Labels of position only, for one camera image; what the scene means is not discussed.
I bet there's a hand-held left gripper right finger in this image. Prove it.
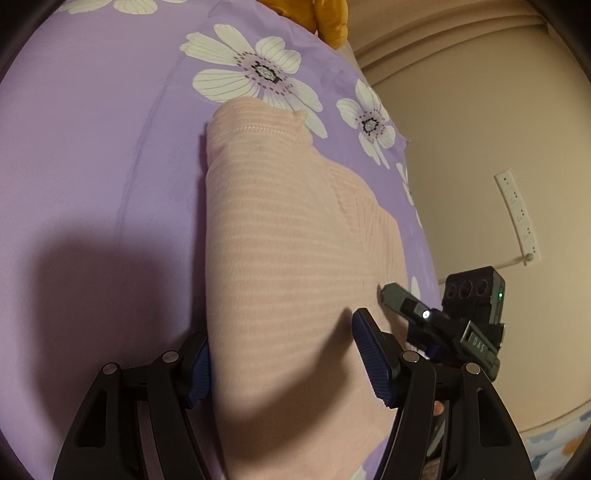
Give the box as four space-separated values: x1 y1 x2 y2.
352 308 537 480

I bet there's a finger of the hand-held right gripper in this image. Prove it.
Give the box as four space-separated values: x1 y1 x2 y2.
379 282 445 334
406 322 445 361

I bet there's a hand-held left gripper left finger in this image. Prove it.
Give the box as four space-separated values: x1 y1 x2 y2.
53 330 218 480

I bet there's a pink striped sweater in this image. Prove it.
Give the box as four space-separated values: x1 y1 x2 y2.
203 98 410 480

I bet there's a white power strip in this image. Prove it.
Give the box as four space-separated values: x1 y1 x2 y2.
494 169 541 265

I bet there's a patterned floor mat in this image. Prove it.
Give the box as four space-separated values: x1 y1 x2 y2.
519 408 588 480

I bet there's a purple floral bed sheet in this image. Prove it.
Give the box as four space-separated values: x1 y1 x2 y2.
0 0 445 480

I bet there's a pink curtain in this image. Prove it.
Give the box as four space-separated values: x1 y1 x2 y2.
344 0 561 86

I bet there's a white cable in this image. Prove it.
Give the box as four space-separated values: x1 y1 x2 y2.
495 253 535 269

